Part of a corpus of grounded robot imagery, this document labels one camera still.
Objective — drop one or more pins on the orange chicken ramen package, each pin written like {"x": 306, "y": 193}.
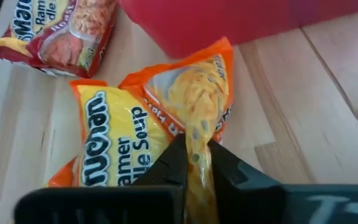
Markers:
{"x": 120, "y": 133}

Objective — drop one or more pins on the roast beef ramen package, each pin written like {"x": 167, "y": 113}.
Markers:
{"x": 57, "y": 46}

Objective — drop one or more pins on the pink plastic bin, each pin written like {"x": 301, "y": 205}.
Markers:
{"x": 213, "y": 21}

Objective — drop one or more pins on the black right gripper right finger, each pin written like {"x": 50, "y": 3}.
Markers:
{"x": 259, "y": 202}

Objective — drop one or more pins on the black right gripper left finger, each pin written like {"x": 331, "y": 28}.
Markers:
{"x": 104, "y": 205}

